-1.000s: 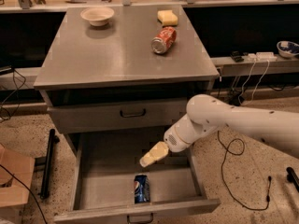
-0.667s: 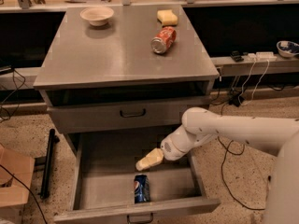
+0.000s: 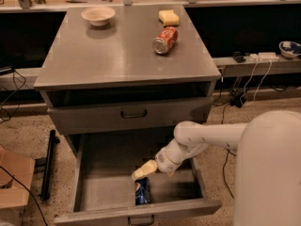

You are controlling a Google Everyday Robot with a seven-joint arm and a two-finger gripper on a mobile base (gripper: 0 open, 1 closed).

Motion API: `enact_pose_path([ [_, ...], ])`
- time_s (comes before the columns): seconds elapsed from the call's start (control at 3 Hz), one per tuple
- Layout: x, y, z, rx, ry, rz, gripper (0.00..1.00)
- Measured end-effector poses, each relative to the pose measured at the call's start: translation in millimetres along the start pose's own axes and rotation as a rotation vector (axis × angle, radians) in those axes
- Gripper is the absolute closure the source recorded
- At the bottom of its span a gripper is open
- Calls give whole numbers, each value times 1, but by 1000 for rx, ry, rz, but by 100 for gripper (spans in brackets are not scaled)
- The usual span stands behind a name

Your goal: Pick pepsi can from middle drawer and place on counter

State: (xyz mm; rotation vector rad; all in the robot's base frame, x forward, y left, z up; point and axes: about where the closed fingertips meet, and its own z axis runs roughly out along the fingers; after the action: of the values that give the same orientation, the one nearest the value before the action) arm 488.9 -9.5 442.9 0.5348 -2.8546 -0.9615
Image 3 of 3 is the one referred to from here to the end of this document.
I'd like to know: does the black small device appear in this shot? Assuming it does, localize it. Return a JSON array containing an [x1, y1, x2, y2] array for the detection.
[[232, 52, 246, 63]]

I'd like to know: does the beige paper bowl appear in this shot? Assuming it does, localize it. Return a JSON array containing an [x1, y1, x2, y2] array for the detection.
[[81, 6, 116, 26]]

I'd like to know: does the black bar on floor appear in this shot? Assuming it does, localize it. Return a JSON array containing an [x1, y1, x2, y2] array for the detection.
[[40, 130, 60, 201]]

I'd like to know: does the white power strip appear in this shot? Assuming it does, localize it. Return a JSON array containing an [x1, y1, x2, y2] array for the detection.
[[249, 52, 279, 62]]

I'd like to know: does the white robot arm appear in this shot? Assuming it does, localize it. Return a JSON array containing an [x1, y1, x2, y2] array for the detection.
[[132, 110, 301, 226]]

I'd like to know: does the black cable at left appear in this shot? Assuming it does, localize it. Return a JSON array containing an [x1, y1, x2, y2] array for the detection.
[[0, 67, 28, 124]]

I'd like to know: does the open middle drawer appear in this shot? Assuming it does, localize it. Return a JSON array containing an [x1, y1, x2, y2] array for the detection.
[[55, 127, 221, 226]]

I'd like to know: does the black cable on floor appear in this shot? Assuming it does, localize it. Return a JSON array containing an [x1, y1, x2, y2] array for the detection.
[[220, 104, 237, 200]]

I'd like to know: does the blue pepsi can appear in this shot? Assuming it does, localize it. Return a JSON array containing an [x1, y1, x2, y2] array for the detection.
[[135, 178, 151, 205]]

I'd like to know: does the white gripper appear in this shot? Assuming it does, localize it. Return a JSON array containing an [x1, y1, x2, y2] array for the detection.
[[132, 139, 187, 181]]

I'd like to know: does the blue white bowl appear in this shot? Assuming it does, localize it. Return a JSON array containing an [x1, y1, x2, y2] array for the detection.
[[278, 41, 301, 58]]

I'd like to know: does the orange soda can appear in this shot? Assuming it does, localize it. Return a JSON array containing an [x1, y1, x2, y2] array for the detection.
[[152, 26, 178, 55]]

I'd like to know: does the grey metal drawer cabinet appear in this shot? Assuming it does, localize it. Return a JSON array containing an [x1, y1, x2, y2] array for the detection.
[[33, 4, 222, 226]]

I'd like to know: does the cardboard box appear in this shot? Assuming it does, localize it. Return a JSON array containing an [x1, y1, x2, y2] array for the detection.
[[0, 144, 37, 226]]

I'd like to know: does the yellow sponge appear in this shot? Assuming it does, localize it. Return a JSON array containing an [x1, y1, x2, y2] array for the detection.
[[158, 9, 180, 26]]

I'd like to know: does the closed upper drawer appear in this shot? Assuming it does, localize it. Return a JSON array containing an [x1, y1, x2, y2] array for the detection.
[[48, 97, 213, 135]]

